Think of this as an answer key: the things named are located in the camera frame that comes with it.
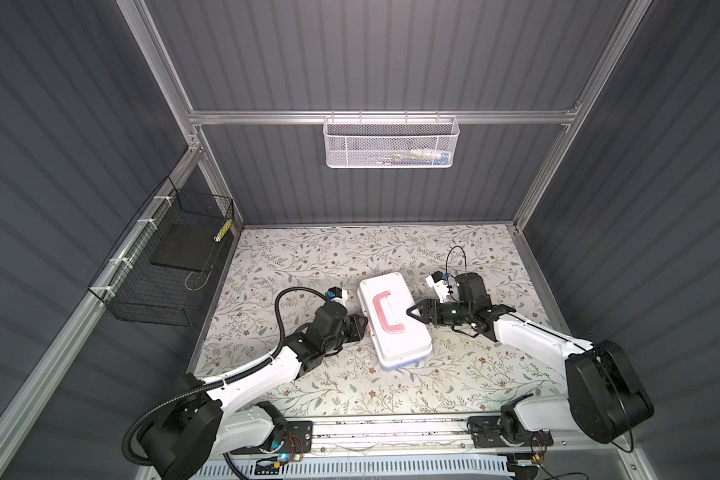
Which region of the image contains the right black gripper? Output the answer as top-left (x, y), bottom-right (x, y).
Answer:
top-left (406, 299), bottom-right (471, 325)

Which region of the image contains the white blue tool box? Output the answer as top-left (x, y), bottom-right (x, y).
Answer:
top-left (357, 272), bottom-right (433, 371)

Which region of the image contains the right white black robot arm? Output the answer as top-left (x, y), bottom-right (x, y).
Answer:
top-left (406, 269), bottom-right (655, 447)

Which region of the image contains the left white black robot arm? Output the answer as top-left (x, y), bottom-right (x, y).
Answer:
top-left (121, 287), bottom-right (368, 479)

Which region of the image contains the yellow tag in cage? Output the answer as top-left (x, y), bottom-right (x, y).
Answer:
top-left (214, 219), bottom-right (233, 242)

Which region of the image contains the black foam pad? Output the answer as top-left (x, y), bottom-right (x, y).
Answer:
top-left (150, 224), bottom-right (220, 273)

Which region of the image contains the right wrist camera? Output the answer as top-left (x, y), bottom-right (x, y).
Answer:
top-left (425, 271), bottom-right (453, 303)

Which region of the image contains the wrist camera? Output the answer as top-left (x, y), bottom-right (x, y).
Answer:
top-left (326, 287), bottom-right (349, 305)
top-left (425, 271), bottom-right (453, 303)

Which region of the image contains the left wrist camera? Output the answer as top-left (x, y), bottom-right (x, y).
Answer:
top-left (326, 287), bottom-right (349, 305)

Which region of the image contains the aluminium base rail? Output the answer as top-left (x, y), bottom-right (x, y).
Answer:
top-left (149, 413), bottom-right (637, 457)

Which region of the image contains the white vented cable duct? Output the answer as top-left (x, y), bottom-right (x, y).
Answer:
top-left (191, 454), bottom-right (517, 480)

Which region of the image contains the white wire mesh basket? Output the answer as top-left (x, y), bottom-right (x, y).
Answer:
top-left (322, 115), bottom-right (460, 169)

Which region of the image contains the black wire cage basket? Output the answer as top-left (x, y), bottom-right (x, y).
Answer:
top-left (89, 178), bottom-right (235, 327)

